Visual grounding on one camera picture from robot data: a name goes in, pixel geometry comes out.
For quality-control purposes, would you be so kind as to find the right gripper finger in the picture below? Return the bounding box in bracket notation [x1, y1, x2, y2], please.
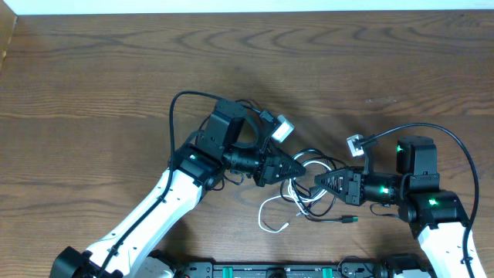
[314, 179, 346, 199]
[314, 168, 349, 185]

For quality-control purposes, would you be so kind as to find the black cable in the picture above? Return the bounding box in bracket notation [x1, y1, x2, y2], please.
[235, 98, 360, 225]

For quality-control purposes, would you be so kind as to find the white cable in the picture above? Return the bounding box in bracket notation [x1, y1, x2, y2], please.
[257, 154, 333, 234]

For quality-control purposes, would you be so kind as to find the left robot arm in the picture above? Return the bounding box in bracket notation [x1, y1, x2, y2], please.
[49, 100, 306, 277]

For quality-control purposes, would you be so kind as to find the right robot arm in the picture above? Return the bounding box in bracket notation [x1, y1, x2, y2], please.
[314, 134, 486, 277]

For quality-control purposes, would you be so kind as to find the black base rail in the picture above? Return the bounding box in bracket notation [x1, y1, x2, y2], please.
[150, 251, 436, 278]

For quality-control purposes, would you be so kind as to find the right camera cable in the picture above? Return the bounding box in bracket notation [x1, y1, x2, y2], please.
[358, 122, 481, 278]

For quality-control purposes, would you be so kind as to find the camera cable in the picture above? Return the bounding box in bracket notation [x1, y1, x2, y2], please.
[358, 122, 481, 278]
[94, 90, 271, 278]

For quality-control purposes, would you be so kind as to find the left camera cable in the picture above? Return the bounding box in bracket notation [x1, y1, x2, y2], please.
[94, 90, 271, 278]

